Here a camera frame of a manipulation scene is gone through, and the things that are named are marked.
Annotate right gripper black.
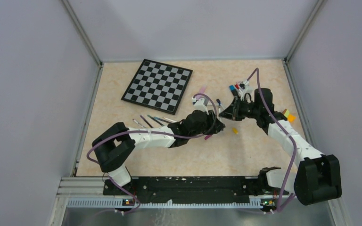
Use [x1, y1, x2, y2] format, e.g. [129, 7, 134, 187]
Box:
[220, 96, 261, 121]

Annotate blue gel pen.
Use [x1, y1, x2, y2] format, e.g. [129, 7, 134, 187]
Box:
[153, 117, 172, 124]

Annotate green gel pen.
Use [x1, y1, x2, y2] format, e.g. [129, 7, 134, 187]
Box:
[147, 115, 164, 126]

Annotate purple gel pen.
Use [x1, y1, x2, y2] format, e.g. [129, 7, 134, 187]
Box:
[140, 115, 153, 128]

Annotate thin marker yellow cap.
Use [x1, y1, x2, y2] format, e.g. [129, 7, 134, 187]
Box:
[163, 117, 177, 123]

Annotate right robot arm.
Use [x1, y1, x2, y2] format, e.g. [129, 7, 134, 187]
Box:
[219, 88, 342, 206]

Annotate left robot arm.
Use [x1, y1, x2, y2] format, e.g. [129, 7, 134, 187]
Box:
[91, 110, 225, 195]

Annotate black highlighter blue cap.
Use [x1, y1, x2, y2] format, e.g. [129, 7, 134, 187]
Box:
[229, 85, 239, 97]

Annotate lilac highlighter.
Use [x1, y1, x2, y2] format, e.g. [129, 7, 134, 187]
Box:
[199, 85, 207, 93]

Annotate yellow orange block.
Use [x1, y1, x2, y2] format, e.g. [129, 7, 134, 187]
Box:
[282, 109, 296, 123]

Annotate black grey chessboard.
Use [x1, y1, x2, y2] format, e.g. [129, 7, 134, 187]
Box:
[121, 59, 193, 115]

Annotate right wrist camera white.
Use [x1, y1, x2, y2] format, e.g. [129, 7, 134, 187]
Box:
[238, 80, 254, 100]

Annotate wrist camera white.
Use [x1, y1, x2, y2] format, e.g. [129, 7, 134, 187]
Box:
[238, 80, 254, 100]
[192, 97, 209, 114]

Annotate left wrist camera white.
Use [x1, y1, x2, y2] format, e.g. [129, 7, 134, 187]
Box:
[192, 97, 209, 114]

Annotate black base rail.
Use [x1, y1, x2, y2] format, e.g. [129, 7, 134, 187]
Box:
[103, 176, 279, 204]

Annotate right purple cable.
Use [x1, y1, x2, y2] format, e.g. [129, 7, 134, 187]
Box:
[246, 68, 298, 213]

